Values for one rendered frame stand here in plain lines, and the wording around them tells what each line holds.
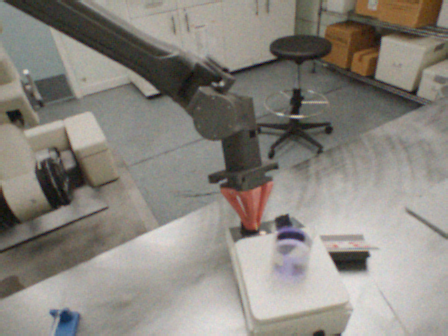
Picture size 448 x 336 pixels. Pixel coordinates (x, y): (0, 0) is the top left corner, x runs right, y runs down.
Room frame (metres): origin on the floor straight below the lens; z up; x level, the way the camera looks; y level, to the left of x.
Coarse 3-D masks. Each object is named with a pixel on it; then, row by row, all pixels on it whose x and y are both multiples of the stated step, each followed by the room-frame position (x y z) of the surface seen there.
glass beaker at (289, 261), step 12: (276, 216) 0.26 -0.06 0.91; (288, 216) 0.26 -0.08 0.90; (300, 216) 0.26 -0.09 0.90; (276, 228) 0.25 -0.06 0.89; (300, 228) 0.26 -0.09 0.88; (312, 228) 0.24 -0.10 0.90; (276, 240) 0.23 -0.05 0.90; (312, 240) 0.22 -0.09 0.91; (276, 252) 0.23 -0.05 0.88; (288, 252) 0.22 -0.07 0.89; (300, 252) 0.21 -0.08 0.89; (276, 264) 0.22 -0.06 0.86; (288, 264) 0.21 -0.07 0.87; (300, 264) 0.21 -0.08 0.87; (288, 276) 0.21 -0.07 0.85; (300, 276) 0.21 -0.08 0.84
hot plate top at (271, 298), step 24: (240, 240) 0.28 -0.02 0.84; (264, 240) 0.28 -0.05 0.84; (240, 264) 0.24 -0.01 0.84; (264, 264) 0.24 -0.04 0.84; (312, 264) 0.23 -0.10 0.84; (264, 288) 0.21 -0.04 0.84; (288, 288) 0.20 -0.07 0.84; (312, 288) 0.20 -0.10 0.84; (336, 288) 0.20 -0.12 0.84; (264, 312) 0.18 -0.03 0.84; (288, 312) 0.17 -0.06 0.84
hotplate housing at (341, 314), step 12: (228, 240) 0.32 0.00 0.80; (240, 276) 0.24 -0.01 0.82; (240, 288) 0.22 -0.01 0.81; (240, 300) 0.22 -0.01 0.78; (312, 312) 0.18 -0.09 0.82; (324, 312) 0.18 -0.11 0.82; (336, 312) 0.18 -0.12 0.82; (348, 312) 0.18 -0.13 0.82; (252, 324) 0.17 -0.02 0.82; (264, 324) 0.17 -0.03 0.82; (276, 324) 0.17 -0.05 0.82; (288, 324) 0.17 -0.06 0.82; (300, 324) 0.17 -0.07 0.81; (312, 324) 0.17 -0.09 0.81; (324, 324) 0.17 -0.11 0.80; (336, 324) 0.17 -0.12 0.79
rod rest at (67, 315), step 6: (54, 312) 0.23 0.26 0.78; (66, 312) 0.23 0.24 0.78; (72, 312) 0.24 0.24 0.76; (78, 312) 0.24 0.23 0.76; (60, 318) 0.23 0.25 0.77; (66, 318) 0.23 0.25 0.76; (72, 318) 0.23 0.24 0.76; (78, 318) 0.23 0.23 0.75; (60, 324) 0.22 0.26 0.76; (66, 324) 0.22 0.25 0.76; (72, 324) 0.22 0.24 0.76; (60, 330) 0.22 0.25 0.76; (66, 330) 0.21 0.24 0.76; (72, 330) 0.21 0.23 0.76
